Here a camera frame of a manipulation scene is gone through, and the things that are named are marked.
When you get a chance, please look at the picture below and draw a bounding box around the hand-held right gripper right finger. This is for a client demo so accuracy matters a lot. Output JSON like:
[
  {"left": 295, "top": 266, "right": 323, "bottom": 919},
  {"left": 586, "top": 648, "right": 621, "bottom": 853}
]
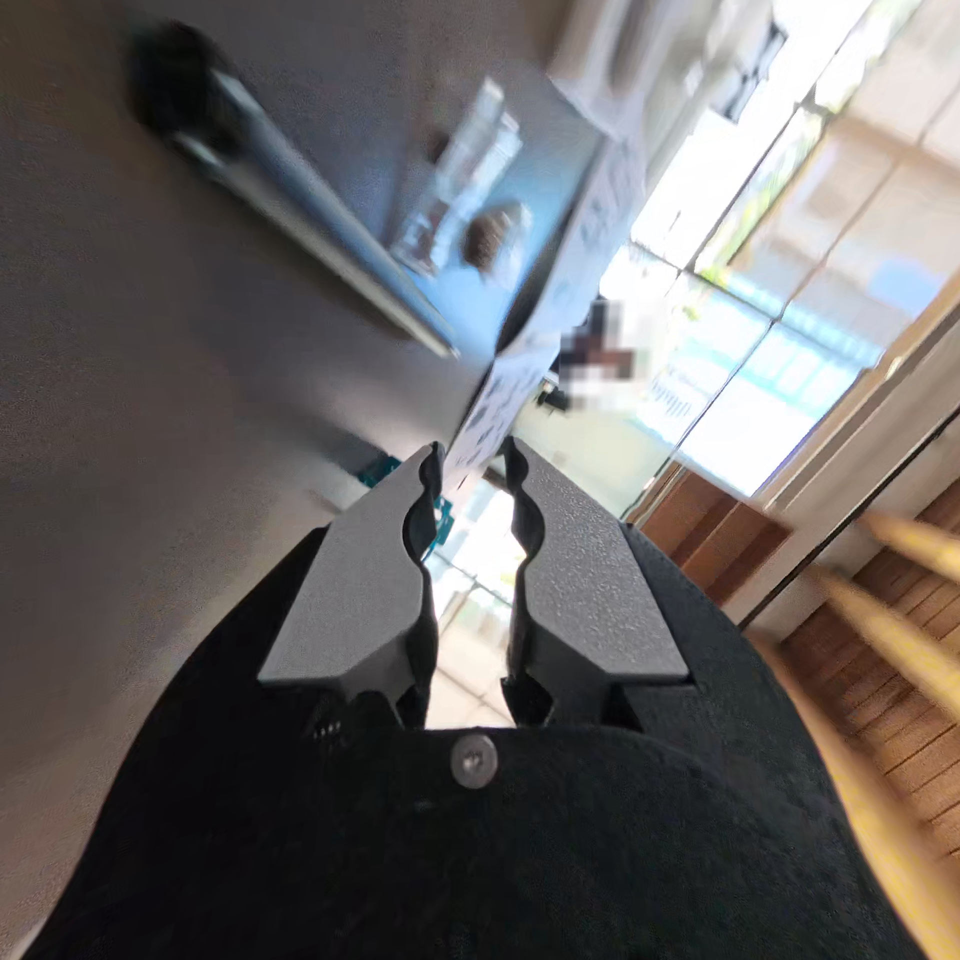
[{"left": 498, "top": 435, "right": 691, "bottom": 729}]

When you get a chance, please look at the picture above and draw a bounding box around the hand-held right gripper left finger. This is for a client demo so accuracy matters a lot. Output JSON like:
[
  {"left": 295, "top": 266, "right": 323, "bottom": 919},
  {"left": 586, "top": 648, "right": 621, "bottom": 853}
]
[{"left": 257, "top": 441, "right": 445, "bottom": 732}]

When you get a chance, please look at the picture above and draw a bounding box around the blue metal bracket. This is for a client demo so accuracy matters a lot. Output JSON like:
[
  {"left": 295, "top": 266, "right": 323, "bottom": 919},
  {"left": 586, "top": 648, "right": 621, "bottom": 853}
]
[{"left": 354, "top": 452, "right": 456, "bottom": 550}]

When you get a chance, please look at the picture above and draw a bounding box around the black electric screwdriver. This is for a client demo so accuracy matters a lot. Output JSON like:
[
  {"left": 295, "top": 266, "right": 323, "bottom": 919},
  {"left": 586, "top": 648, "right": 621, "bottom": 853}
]
[{"left": 133, "top": 21, "right": 461, "bottom": 361}]

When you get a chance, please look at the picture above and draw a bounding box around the dark desk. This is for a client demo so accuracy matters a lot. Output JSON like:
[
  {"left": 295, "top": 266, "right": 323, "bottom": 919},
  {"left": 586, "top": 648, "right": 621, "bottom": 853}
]
[{"left": 0, "top": 0, "right": 624, "bottom": 960}]

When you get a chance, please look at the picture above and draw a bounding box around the instruction booklet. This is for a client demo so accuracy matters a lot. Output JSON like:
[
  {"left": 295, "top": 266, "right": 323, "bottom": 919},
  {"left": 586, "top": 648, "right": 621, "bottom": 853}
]
[{"left": 442, "top": 135, "right": 648, "bottom": 483}]

